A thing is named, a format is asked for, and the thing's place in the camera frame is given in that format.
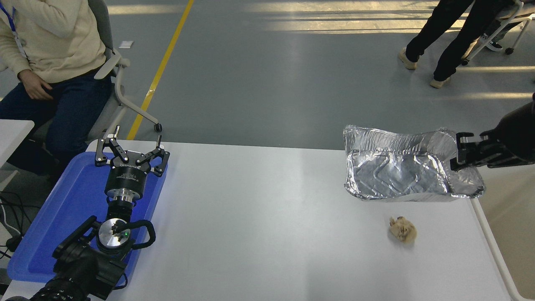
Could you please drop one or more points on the person's right hand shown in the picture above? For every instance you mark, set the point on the person's right hand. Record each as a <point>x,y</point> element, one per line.
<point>35,85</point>

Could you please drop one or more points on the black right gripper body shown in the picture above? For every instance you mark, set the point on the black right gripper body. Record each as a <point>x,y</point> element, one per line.
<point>518,138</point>

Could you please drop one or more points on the black power plug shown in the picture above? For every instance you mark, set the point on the black power plug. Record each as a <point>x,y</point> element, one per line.
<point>14,243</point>

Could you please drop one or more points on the small white side table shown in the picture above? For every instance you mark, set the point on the small white side table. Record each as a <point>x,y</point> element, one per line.
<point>12,133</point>

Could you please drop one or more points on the large pale bin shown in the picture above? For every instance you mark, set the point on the large pale bin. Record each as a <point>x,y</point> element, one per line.
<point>514,234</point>

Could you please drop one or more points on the white wheeled chair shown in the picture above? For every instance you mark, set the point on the white wheeled chair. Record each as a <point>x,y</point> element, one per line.
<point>516,14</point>

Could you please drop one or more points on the person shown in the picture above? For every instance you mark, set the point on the person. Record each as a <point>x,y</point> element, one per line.
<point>451,33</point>
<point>495,45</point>
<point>58,42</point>

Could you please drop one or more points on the crumpled tan paper ball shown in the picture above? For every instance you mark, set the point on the crumpled tan paper ball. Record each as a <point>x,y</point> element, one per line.
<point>403,230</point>

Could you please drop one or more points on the foil tray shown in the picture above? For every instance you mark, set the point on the foil tray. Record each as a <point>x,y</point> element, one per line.
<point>397,167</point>

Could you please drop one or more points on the grey office chair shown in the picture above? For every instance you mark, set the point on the grey office chair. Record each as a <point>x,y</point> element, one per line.
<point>119,83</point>

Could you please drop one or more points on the blue plastic tray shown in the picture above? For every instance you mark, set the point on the blue plastic tray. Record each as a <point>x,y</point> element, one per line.
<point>62,209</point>

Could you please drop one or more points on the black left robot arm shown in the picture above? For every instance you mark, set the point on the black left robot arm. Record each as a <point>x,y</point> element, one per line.
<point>79,267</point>

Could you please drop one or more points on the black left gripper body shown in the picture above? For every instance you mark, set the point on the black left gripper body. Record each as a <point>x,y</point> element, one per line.
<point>127,177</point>

